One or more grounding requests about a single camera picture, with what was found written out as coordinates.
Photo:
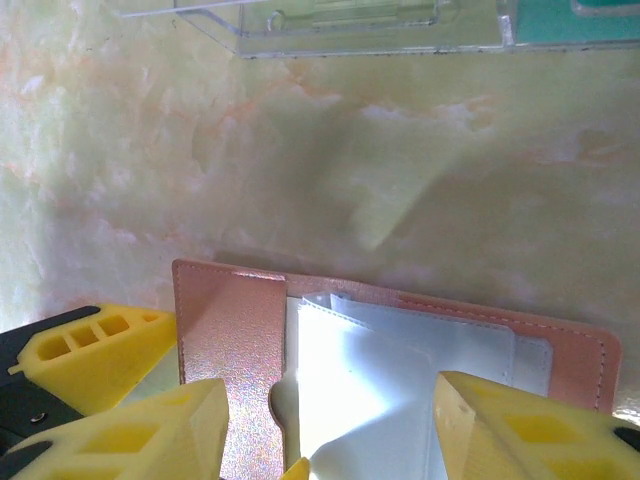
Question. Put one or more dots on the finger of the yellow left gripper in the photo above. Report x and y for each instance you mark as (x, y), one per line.
(120, 365)
(299, 472)

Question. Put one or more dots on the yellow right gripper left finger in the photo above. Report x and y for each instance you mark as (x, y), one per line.
(150, 440)

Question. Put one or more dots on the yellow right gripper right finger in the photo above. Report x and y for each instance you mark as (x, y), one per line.
(525, 440)

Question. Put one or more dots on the pink leather card holder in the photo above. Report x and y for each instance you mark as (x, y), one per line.
(225, 325)

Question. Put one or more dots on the group of teal packets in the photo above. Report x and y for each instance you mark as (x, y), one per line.
(350, 42)

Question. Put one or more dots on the teal VIP chip card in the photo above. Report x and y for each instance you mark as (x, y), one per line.
(545, 25)

